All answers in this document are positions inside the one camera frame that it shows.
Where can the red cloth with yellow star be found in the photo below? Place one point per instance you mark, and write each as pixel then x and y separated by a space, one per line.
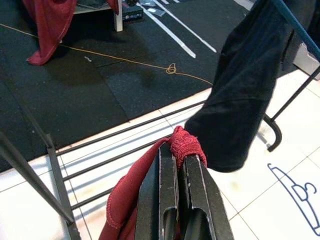
pixel 50 27

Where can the grey flat pad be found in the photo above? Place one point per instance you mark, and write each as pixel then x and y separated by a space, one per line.
pixel 155 11

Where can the black garment with white print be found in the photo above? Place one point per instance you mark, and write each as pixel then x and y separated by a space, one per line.
pixel 240 87

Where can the black box with label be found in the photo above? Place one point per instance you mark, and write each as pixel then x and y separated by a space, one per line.
pixel 132 13

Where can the white table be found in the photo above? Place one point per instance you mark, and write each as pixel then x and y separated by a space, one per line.
pixel 118 20

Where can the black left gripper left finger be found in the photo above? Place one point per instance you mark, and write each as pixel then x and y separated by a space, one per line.
pixel 155 190

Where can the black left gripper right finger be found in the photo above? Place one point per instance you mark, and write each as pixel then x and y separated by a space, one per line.
pixel 200 200

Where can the black metal clothes rack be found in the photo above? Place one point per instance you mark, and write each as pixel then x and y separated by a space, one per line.
pixel 60 180

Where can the red shirt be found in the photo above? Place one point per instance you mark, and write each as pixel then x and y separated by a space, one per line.
pixel 125 190

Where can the black foam floor mat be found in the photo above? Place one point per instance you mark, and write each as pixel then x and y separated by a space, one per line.
pixel 100 95

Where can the blue plastic hanger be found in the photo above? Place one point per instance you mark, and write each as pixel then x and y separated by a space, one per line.
pixel 297 26
pixel 270 166

